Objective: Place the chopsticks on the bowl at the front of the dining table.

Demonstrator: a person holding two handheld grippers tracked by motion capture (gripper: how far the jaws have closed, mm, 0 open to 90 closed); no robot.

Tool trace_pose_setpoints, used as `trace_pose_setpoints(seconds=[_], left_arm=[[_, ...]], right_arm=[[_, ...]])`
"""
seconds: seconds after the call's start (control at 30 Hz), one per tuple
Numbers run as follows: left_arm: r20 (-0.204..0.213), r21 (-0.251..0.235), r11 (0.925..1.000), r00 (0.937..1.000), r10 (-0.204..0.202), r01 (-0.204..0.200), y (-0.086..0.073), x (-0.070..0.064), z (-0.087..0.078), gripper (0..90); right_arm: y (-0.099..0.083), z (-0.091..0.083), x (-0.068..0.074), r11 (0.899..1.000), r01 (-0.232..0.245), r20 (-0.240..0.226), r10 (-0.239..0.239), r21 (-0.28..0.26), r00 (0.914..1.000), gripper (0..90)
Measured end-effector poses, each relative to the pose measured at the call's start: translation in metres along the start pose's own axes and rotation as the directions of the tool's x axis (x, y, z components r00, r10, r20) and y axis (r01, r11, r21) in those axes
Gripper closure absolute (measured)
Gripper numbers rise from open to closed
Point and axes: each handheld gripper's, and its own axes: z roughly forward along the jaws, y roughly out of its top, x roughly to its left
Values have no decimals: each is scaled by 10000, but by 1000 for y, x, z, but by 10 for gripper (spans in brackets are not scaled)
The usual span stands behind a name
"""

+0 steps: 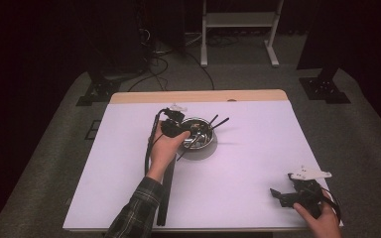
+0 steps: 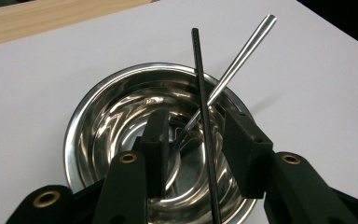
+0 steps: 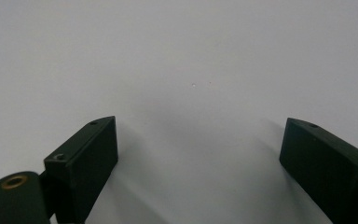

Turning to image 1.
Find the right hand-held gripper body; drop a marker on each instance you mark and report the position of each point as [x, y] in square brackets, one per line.
[307, 195]

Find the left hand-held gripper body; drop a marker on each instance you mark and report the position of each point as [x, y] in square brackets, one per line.
[172, 127]

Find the metal bowl with cutlery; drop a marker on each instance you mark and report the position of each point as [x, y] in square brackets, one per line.
[213, 119]

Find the person's left hand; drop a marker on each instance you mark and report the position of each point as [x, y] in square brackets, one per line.
[162, 152]

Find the person's right hand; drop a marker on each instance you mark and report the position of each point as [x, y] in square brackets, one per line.
[327, 226]

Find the white table mat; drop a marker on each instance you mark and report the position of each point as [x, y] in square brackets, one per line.
[244, 181]

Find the black stand base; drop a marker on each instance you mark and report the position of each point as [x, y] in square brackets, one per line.
[101, 89]
[324, 89]

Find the white metal stand frame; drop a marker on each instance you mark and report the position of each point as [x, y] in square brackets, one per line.
[238, 19]

